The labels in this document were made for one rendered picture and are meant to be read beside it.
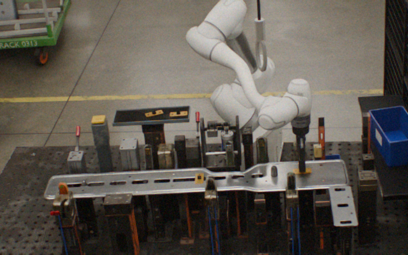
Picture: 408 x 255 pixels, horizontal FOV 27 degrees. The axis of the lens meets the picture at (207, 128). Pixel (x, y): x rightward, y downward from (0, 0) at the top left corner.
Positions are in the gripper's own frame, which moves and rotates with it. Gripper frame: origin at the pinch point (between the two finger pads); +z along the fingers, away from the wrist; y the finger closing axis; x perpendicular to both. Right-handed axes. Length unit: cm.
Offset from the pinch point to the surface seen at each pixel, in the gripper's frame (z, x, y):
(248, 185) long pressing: 5.2, -24.4, 7.6
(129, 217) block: 10, -77, 21
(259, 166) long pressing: 5.2, -19.2, -7.9
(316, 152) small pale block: 1.0, 7.1, -10.8
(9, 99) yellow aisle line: 105, -222, -287
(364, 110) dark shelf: 2, 34, -50
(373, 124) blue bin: -7.2, 34.3, -18.5
